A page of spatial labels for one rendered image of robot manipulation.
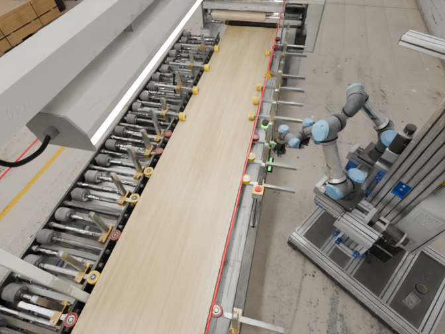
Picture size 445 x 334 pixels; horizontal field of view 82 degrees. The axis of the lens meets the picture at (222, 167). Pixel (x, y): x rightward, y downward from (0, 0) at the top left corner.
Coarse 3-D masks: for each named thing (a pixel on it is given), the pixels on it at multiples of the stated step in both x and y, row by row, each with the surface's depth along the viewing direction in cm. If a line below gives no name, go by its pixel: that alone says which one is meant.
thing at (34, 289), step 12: (180, 60) 365; (156, 96) 317; (168, 96) 314; (132, 180) 236; (84, 204) 222; (96, 204) 222; (84, 216) 215; (72, 240) 202; (84, 240) 202; (72, 252) 196; (84, 252) 195; (36, 288) 180; (60, 300) 175; (72, 300) 175; (12, 324) 167; (24, 324) 167
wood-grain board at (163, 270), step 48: (240, 48) 348; (192, 96) 286; (240, 96) 283; (192, 144) 240; (240, 144) 237; (144, 192) 208; (192, 192) 207; (144, 240) 183; (192, 240) 182; (96, 288) 164; (144, 288) 163; (192, 288) 162
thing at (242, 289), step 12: (276, 108) 298; (264, 180) 236; (252, 204) 221; (252, 228) 207; (252, 240) 201; (252, 252) 194; (240, 276) 184; (240, 288) 179; (240, 300) 175; (240, 324) 166
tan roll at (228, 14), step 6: (216, 12) 380; (222, 12) 378; (228, 12) 377; (234, 12) 375; (240, 12) 374; (246, 12) 373; (252, 12) 371; (258, 12) 370; (264, 12) 370; (216, 18) 386; (222, 18) 383; (228, 18) 381; (234, 18) 379; (240, 18) 377; (246, 18) 375; (252, 18) 373; (258, 18) 371; (264, 18) 369; (270, 18) 371; (276, 18) 370; (282, 18) 368
